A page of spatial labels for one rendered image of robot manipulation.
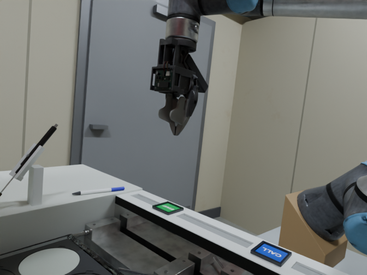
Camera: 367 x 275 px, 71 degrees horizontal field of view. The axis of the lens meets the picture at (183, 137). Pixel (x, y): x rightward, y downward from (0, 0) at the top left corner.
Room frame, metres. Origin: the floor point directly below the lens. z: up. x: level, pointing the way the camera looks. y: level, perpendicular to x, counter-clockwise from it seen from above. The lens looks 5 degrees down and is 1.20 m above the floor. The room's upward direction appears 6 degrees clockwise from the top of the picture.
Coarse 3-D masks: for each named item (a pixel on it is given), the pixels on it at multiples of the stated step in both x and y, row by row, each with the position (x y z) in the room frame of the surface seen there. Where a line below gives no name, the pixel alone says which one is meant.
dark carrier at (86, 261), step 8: (64, 240) 0.53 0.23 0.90; (40, 248) 0.49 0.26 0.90; (48, 248) 0.49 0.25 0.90; (72, 248) 0.50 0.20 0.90; (80, 248) 0.50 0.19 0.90; (8, 256) 0.45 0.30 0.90; (16, 256) 0.45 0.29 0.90; (24, 256) 0.46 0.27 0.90; (80, 256) 0.47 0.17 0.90; (88, 256) 0.48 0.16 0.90; (0, 264) 0.43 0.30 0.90; (8, 264) 0.43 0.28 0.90; (16, 264) 0.43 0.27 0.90; (80, 264) 0.45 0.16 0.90; (88, 264) 0.45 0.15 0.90; (96, 264) 0.46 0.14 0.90; (0, 272) 0.41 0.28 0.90; (8, 272) 0.41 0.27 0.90; (16, 272) 0.41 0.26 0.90; (72, 272) 0.42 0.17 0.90; (80, 272) 0.43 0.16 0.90; (88, 272) 0.43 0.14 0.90; (96, 272) 0.43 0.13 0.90; (104, 272) 0.43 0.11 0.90
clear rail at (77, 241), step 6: (72, 234) 0.55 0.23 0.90; (72, 240) 0.53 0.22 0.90; (78, 240) 0.53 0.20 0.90; (78, 246) 0.51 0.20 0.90; (84, 246) 0.51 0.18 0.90; (90, 252) 0.49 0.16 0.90; (96, 258) 0.47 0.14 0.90; (102, 258) 0.47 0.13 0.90; (102, 264) 0.46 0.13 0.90; (108, 264) 0.45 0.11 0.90; (108, 270) 0.44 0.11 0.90; (114, 270) 0.44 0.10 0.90
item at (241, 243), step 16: (144, 192) 0.72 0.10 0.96; (144, 208) 0.60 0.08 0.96; (176, 224) 0.53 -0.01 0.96; (192, 224) 0.54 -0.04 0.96; (208, 224) 0.55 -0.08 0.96; (224, 224) 0.56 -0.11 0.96; (224, 240) 0.48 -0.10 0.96; (240, 240) 0.50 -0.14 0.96; (256, 240) 0.50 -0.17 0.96; (256, 256) 0.43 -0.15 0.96; (304, 256) 0.45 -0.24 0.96; (288, 272) 0.39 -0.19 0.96; (304, 272) 0.41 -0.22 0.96; (320, 272) 0.41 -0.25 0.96; (336, 272) 0.41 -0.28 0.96
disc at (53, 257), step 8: (56, 248) 0.49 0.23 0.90; (64, 248) 0.50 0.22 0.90; (32, 256) 0.46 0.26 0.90; (40, 256) 0.46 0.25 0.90; (48, 256) 0.46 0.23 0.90; (56, 256) 0.47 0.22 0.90; (64, 256) 0.47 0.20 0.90; (72, 256) 0.47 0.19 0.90; (24, 264) 0.43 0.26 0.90; (32, 264) 0.44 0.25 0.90; (40, 264) 0.44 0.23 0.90; (48, 264) 0.44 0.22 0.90; (56, 264) 0.44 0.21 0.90; (64, 264) 0.45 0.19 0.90; (72, 264) 0.45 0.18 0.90; (24, 272) 0.41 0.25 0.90; (32, 272) 0.41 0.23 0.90; (40, 272) 0.42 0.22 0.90; (48, 272) 0.42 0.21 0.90; (56, 272) 0.42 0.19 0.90; (64, 272) 0.42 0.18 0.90
